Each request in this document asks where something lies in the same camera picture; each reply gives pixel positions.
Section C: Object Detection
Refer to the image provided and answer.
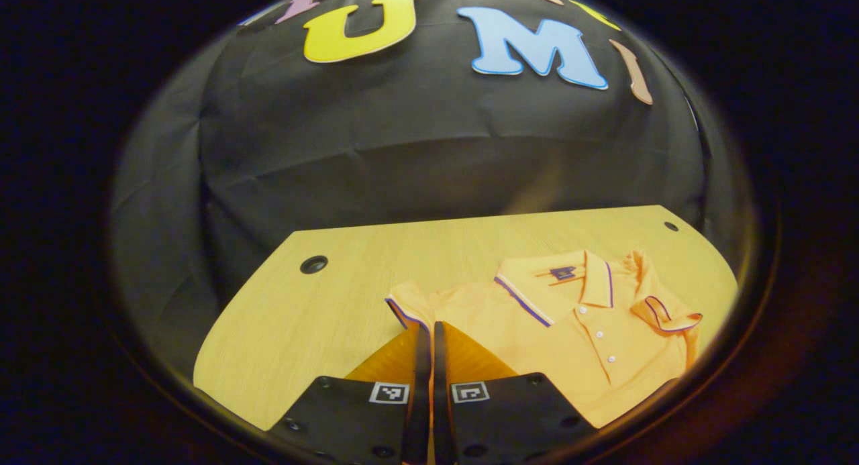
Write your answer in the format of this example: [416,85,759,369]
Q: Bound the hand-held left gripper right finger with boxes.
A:
[432,321,598,465]

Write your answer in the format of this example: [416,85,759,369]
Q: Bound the black backdrop cloth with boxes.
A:
[111,0,756,385]

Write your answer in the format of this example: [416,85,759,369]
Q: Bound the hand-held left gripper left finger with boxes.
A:
[268,321,432,465]

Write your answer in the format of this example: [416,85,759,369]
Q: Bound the orange T-shirt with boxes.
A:
[385,249,704,429]

